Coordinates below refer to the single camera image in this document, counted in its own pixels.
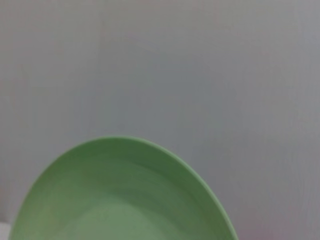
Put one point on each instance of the green round plate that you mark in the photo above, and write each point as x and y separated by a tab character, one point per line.
130	200

